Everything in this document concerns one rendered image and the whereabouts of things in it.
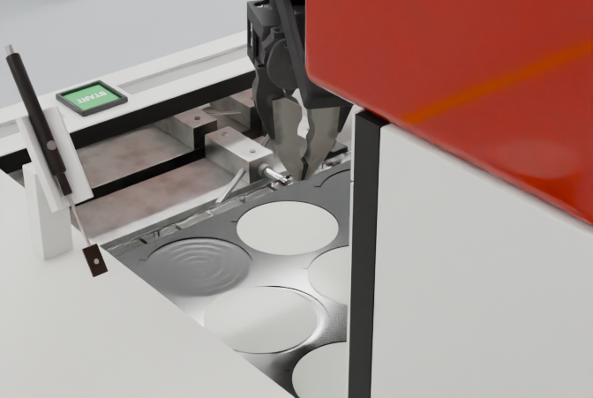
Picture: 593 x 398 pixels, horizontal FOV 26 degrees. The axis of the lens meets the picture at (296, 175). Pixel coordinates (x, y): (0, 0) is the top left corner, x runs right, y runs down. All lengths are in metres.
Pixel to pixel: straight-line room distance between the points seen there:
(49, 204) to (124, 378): 0.17
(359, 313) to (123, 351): 0.24
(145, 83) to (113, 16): 2.71
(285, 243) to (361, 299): 0.42
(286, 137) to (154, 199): 0.27
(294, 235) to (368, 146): 0.49
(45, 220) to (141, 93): 0.34
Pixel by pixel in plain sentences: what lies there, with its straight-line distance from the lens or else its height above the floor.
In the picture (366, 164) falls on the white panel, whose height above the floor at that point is 1.19.
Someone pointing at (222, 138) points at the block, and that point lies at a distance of 1.41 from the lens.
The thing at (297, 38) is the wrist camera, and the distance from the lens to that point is 1.04.
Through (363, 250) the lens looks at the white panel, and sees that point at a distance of 0.80.
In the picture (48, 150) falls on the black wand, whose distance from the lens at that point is 1.05.
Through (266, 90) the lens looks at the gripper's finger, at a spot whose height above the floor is 1.09.
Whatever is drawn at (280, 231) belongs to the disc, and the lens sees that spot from 1.25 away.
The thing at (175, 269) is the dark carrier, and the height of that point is 0.90.
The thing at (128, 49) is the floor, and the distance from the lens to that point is 3.89.
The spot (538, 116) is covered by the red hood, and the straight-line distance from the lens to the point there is 0.66.
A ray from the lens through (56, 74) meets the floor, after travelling 3.76.
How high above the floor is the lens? 1.56
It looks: 30 degrees down
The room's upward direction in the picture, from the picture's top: straight up
